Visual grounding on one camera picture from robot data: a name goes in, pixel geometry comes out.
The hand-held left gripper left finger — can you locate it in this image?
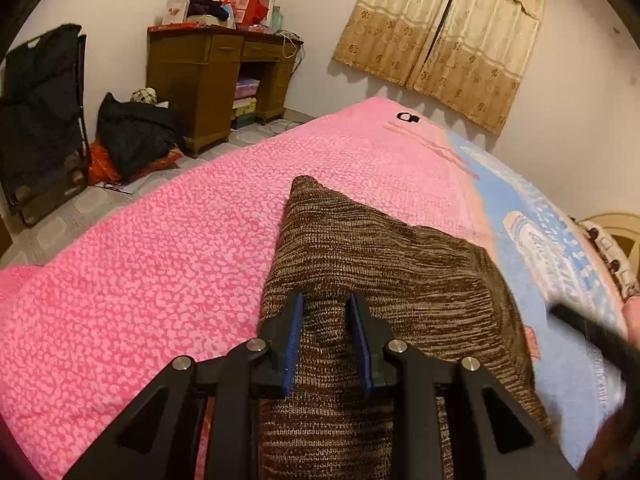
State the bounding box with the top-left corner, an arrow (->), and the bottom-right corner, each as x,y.
62,292 -> 304,480

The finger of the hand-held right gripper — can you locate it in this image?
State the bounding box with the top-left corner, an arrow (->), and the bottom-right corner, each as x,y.
550,302 -> 640,376

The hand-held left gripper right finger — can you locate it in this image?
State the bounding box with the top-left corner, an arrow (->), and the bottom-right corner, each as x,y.
348,292 -> 583,480

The brown knitted sweater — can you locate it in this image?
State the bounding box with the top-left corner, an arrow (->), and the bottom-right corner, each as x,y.
257,175 -> 556,480

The white black printed pillow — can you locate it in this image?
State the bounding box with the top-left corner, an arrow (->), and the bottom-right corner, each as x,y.
575,220 -> 640,296

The blue dotted printed blanket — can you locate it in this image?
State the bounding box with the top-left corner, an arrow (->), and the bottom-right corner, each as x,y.
445,132 -> 640,471

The pink fleece blanket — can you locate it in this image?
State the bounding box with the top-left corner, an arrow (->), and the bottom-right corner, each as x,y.
0,97 -> 496,480

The orange cloth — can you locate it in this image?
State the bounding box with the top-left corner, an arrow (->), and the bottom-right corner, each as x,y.
87,142 -> 186,186

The black bag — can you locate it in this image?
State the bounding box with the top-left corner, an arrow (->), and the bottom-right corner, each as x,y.
95,92 -> 186,181

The brown wooden desk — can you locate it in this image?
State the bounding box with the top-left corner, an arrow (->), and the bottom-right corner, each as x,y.
146,25 -> 305,156

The beige patterned curtain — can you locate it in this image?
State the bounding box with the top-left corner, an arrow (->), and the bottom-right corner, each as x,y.
332,0 -> 556,136

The red box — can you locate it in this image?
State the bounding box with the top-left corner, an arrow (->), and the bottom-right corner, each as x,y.
220,0 -> 273,28

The dark cloth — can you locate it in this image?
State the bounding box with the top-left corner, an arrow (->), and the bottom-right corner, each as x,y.
189,0 -> 228,23

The white box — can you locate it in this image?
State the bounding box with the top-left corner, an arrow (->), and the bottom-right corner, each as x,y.
162,0 -> 191,26

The white cable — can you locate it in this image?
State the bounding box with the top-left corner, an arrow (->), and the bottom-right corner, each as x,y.
277,30 -> 306,61

